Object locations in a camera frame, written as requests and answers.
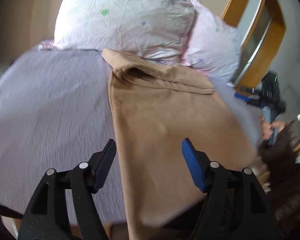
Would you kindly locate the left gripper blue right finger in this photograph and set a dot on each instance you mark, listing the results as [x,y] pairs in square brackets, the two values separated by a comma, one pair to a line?
[196,162]

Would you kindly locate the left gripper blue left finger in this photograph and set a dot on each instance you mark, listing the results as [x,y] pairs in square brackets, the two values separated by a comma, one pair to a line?
[101,163]

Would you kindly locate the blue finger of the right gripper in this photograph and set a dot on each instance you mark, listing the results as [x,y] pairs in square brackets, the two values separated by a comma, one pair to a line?
[242,97]

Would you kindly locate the tan long-sleeve shirt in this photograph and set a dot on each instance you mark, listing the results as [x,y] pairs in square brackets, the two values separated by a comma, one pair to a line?
[154,108]

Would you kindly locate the person's right hand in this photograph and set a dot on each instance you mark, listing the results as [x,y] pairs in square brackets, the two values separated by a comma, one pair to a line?
[269,128]

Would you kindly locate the pink floral pillow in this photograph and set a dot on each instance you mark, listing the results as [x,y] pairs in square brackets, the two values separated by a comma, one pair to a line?
[213,47]

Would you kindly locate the lavender bed sheet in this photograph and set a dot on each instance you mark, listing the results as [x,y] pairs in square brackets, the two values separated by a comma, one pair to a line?
[54,113]

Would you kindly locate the white floral pillow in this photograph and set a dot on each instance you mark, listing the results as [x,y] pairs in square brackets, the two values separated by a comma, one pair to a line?
[151,29]

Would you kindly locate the wooden door frame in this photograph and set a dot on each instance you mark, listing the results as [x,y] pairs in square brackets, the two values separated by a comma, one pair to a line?
[261,29]

